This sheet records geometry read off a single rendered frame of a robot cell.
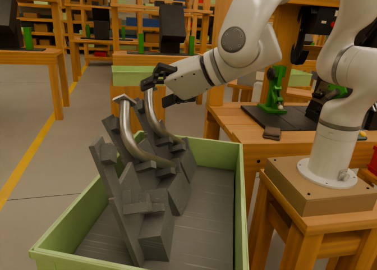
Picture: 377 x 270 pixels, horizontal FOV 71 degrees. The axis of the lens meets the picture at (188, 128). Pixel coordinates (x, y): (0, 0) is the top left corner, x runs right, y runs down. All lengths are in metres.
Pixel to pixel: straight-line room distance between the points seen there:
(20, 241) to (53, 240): 1.47
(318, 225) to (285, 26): 1.23
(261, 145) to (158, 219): 0.67
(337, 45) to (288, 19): 0.93
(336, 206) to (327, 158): 0.15
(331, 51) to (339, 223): 0.51
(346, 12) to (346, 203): 0.55
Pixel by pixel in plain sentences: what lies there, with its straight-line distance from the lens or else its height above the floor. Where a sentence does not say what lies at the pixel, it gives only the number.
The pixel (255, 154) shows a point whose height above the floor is 0.85.
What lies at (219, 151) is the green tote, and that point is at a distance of 1.03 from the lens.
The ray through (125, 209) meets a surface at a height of 1.01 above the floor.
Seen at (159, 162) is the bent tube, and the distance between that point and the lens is 0.78.
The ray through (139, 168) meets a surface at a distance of 0.74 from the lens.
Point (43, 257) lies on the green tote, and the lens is 0.62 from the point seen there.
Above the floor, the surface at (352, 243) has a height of 0.73.
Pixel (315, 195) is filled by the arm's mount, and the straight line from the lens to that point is 0.90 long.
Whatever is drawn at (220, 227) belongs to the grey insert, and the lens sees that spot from 0.80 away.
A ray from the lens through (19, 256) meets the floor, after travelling 2.04.
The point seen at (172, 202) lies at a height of 0.89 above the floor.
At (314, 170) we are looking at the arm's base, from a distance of 0.99.
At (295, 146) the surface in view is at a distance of 1.29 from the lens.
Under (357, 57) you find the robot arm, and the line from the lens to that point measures 0.87.
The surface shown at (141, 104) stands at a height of 1.13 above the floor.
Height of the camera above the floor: 1.38
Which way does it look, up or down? 22 degrees down
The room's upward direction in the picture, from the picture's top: 4 degrees clockwise
